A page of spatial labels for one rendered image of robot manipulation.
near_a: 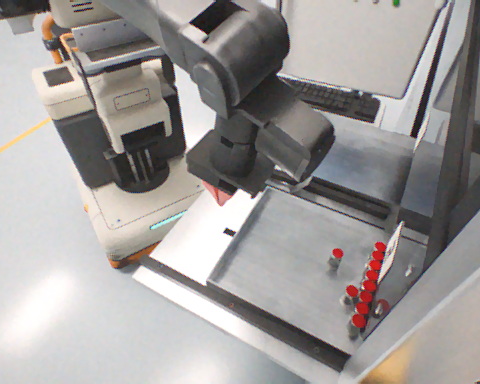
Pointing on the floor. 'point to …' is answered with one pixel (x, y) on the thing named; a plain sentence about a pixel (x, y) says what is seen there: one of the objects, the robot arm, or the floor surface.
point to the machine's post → (439, 319)
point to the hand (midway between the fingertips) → (222, 199)
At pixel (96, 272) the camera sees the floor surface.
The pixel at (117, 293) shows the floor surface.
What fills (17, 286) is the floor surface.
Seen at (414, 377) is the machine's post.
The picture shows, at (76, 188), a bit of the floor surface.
